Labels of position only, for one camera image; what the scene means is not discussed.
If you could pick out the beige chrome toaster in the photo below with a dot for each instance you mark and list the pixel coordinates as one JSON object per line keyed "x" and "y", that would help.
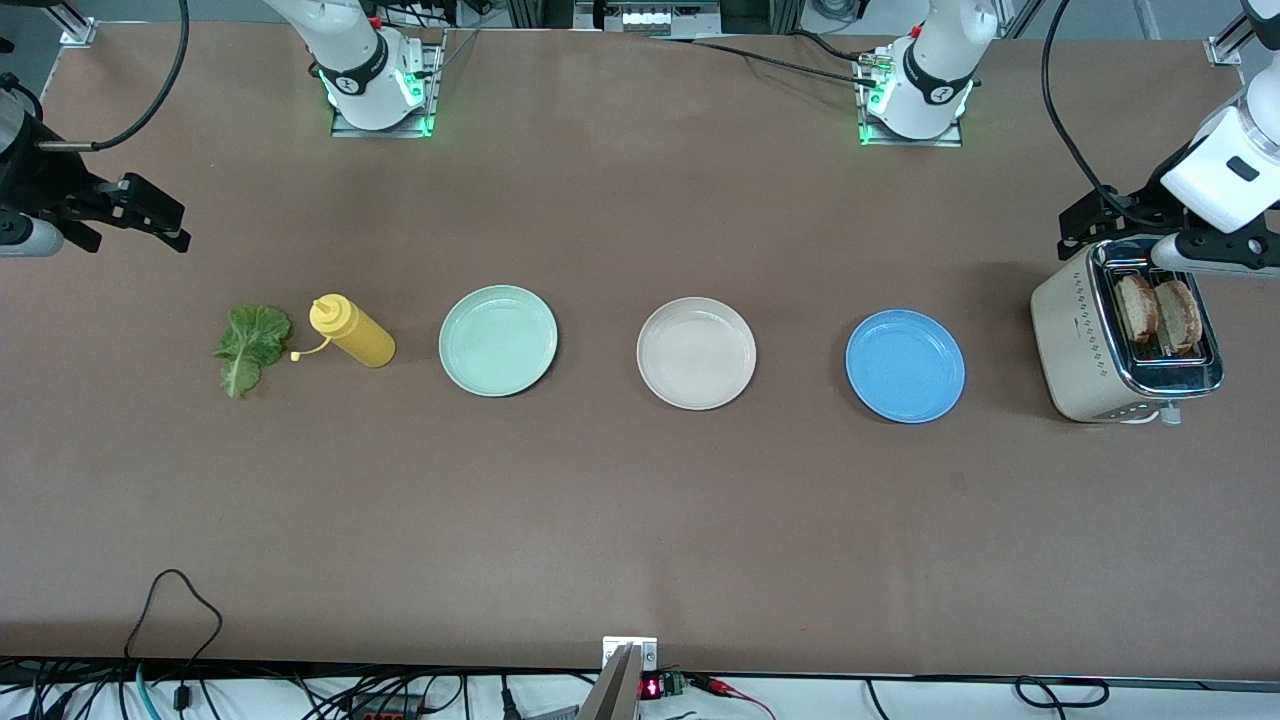
{"x": 1075, "y": 340}

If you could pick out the pale green plate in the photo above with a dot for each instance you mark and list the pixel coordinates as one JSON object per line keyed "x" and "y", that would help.
{"x": 498, "y": 340}

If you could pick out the brown bread slice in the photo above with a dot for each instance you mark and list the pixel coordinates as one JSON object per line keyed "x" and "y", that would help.
{"x": 1135, "y": 308}
{"x": 1180, "y": 318}

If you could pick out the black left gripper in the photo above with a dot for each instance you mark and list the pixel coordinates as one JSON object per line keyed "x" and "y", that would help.
{"x": 1143, "y": 202}

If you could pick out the grey metal bar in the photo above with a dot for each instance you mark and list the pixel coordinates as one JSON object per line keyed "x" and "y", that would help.
{"x": 612, "y": 695}

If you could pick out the red display electronics module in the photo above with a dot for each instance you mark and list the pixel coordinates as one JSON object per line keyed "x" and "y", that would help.
{"x": 652, "y": 688}

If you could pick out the beige plate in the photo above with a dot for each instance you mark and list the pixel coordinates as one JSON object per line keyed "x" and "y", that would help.
{"x": 696, "y": 353}

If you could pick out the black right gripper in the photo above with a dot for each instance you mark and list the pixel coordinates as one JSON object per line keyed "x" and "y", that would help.
{"x": 36, "y": 180}

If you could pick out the green lettuce leaf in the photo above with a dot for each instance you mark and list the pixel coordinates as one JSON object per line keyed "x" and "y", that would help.
{"x": 250, "y": 345}

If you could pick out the blue plate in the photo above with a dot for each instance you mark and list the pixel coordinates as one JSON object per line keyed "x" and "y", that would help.
{"x": 905, "y": 366}

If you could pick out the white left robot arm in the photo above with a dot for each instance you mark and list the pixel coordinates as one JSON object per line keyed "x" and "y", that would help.
{"x": 935, "y": 80}

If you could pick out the small metal bracket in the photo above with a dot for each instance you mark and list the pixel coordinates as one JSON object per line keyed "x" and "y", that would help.
{"x": 645, "y": 650}

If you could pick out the lit control box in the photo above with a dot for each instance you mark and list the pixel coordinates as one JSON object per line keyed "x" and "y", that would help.
{"x": 645, "y": 18}

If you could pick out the yellow squeeze bottle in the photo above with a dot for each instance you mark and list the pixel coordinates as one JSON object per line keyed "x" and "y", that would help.
{"x": 360, "y": 338}

